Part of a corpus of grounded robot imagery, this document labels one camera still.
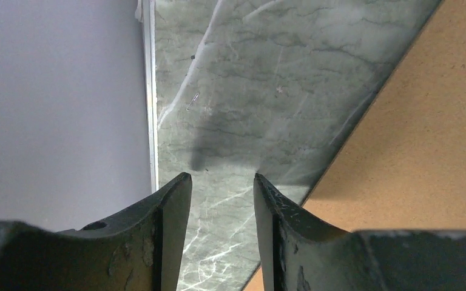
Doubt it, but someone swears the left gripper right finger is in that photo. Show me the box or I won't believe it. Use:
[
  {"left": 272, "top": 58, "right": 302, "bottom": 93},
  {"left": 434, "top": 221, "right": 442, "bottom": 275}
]
[{"left": 253, "top": 174, "right": 466, "bottom": 290}]

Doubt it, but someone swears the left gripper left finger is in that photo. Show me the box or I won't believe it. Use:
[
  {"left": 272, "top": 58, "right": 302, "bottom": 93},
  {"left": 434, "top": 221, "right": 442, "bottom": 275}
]
[{"left": 0, "top": 172, "right": 192, "bottom": 290}]

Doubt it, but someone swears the brown frame backing board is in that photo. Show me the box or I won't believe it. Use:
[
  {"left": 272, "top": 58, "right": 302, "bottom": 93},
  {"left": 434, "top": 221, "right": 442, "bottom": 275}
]
[{"left": 243, "top": 0, "right": 466, "bottom": 291}]

